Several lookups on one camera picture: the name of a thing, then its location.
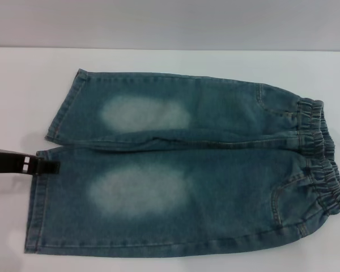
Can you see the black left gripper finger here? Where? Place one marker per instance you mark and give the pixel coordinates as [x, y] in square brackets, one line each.
[46, 167]

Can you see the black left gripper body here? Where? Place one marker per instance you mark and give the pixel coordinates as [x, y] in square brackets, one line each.
[8, 163]

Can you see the blue denim shorts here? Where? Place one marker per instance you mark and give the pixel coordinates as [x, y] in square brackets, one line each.
[215, 184]

